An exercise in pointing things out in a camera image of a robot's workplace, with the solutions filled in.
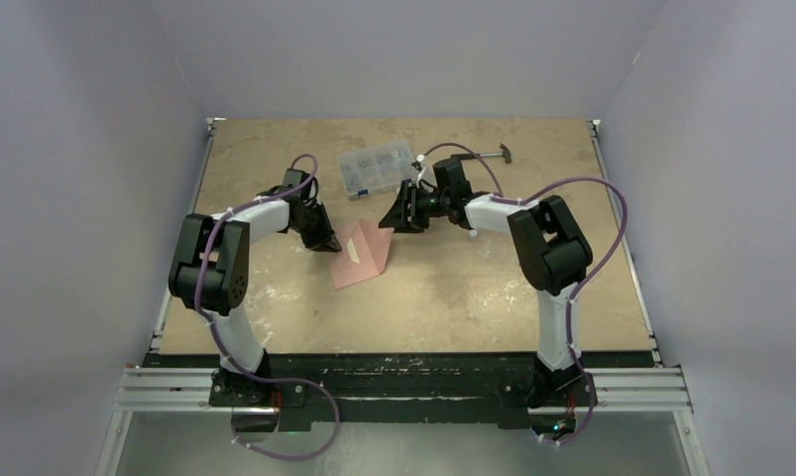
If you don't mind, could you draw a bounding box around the black handled hammer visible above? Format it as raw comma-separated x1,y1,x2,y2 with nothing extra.
451,144,512,165

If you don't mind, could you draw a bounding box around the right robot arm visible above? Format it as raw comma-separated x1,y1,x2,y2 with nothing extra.
379,157,593,407

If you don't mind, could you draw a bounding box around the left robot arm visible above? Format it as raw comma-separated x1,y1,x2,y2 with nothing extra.
168,168,342,406

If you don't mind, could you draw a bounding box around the pink envelope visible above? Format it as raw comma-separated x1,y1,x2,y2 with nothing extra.
327,219,393,290

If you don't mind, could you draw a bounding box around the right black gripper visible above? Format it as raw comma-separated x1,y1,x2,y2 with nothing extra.
379,180,450,234

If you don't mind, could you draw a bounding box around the lined paper letter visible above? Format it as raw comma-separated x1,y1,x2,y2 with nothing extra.
346,239,361,264

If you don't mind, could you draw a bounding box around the black base frame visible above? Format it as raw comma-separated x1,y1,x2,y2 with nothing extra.
124,352,654,432

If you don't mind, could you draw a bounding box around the clear plastic screw box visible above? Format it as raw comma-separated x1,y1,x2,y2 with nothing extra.
337,140,417,200

